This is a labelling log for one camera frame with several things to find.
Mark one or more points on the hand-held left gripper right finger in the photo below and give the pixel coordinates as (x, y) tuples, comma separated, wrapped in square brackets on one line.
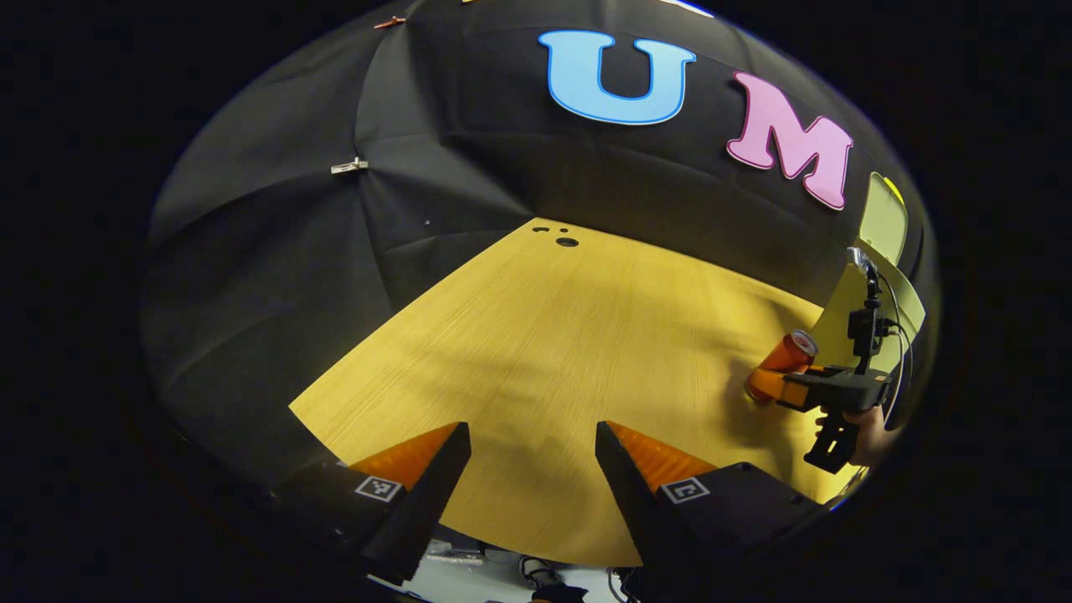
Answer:
[(632, 494)]

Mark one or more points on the copper metal clip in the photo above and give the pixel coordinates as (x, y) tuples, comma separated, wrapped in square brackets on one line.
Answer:
[(389, 22)]

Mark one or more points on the black backdrop cloth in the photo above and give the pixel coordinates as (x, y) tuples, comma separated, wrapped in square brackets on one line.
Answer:
[(293, 251)]

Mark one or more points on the pale green garbage bin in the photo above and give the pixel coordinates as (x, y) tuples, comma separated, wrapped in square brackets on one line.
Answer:
[(837, 318)]

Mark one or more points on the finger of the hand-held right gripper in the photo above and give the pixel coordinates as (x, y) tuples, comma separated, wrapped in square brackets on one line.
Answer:
[(770, 388)]

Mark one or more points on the orange pop can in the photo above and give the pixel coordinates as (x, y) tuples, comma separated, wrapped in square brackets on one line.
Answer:
[(783, 356)]

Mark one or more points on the silver metal clip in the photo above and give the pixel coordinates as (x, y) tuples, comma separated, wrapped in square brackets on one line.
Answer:
[(349, 166)]

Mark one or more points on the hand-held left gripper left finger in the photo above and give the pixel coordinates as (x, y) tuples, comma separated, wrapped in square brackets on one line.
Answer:
[(431, 494)]

